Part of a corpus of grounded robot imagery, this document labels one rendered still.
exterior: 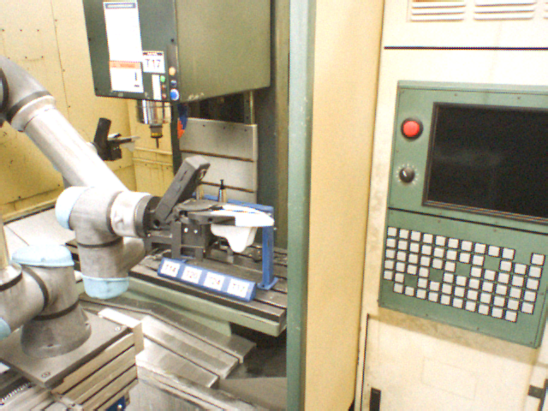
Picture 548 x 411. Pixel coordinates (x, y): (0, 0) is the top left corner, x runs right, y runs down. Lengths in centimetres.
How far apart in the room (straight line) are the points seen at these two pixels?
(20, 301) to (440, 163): 105
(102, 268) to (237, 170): 170
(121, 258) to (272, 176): 164
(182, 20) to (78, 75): 150
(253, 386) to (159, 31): 127
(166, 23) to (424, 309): 126
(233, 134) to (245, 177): 23
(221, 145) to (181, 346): 108
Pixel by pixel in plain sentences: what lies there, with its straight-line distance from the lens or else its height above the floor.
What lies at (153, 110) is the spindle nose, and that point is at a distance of 207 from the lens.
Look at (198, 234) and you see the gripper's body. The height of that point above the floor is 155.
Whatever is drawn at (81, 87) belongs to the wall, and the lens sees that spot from 320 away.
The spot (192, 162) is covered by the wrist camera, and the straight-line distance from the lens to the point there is 72.
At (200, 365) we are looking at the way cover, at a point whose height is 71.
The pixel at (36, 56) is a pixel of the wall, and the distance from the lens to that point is 303.
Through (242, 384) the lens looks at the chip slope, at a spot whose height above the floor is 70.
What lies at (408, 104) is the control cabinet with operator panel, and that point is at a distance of 134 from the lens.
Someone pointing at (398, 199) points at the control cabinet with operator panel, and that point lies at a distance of 140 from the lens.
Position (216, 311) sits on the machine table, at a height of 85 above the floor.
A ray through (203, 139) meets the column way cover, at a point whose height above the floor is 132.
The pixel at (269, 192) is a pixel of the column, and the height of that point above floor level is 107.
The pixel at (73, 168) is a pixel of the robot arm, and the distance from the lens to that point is 98.
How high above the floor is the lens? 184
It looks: 20 degrees down
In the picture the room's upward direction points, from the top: straight up
